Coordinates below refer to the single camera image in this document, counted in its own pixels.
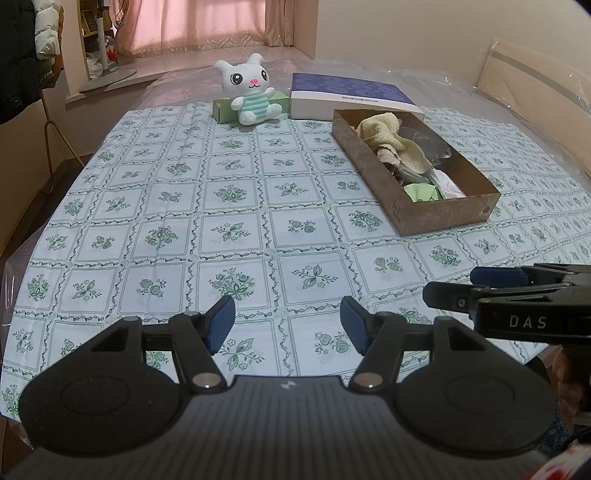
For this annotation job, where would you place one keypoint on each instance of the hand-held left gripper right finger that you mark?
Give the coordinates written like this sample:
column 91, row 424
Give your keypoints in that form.
column 355, row 327

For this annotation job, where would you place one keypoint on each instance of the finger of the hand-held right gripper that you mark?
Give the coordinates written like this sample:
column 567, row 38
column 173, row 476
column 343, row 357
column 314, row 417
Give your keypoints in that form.
column 448, row 295
column 498, row 277

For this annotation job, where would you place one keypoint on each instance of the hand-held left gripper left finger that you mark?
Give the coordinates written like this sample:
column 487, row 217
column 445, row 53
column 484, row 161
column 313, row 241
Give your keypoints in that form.
column 221, row 323

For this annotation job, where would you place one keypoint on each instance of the brown cardboard box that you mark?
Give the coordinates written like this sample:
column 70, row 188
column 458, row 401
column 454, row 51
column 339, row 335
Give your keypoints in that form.
column 429, row 217

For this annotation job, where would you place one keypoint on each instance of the white cloth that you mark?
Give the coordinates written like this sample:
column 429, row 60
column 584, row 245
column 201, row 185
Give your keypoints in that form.
column 450, row 187

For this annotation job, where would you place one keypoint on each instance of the green cleaning cloth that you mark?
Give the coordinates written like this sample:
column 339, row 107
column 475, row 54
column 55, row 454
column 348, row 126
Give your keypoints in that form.
column 422, row 193

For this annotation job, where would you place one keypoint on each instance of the pale yellow towel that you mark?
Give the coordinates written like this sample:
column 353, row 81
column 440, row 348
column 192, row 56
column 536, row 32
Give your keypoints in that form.
column 381, row 127

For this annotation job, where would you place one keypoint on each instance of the person's right hand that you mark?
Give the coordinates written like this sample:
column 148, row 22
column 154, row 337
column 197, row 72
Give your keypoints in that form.
column 565, row 369

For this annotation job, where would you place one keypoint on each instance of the green floral tablecloth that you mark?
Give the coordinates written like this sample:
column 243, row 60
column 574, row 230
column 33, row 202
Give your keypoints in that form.
column 184, row 207

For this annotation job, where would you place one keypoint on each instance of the red and white printed clothing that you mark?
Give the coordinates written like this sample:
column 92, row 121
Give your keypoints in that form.
column 568, row 457

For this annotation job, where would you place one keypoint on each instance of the wooden headboard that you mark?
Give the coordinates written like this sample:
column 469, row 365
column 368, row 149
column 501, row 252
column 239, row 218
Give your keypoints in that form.
column 531, row 78

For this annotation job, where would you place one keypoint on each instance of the green carton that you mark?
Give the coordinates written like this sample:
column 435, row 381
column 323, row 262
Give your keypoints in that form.
column 226, row 110

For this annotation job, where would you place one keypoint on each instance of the clear plastic sheet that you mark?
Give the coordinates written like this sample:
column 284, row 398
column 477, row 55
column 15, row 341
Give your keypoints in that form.
column 415, row 78

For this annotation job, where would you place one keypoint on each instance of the blue and white flat box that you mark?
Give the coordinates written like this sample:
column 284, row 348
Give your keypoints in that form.
column 346, row 87

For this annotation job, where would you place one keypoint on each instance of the white plush bunny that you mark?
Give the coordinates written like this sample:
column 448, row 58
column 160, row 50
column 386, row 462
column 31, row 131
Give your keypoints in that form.
column 244, row 78

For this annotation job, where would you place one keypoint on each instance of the standing fan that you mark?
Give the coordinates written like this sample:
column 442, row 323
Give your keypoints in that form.
column 108, row 81

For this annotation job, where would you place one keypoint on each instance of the pink curtain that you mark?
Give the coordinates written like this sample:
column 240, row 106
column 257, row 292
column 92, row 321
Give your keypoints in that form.
column 194, row 23

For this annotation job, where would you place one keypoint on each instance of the black jacket with white label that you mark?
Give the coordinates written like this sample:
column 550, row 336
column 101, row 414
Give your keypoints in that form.
column 16, row 60

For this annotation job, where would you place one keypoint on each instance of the white puffer jacket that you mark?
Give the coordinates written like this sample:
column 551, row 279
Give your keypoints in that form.
column 46, row 27

